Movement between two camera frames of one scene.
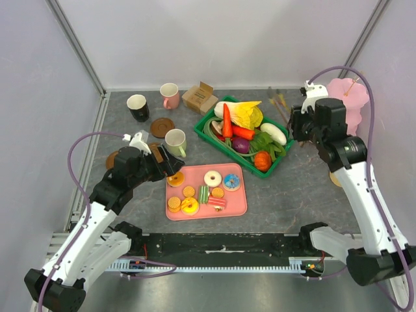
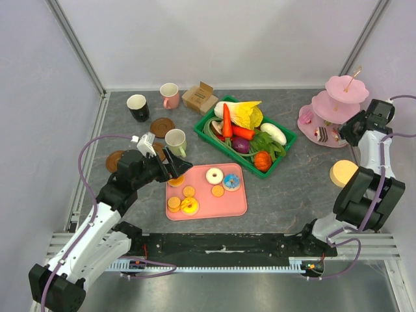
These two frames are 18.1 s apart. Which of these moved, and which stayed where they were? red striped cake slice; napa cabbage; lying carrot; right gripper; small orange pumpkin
Moved: red striped cake slice; right gripper
Stayed: small orange pumpkin; lying carrot; napa cabbage
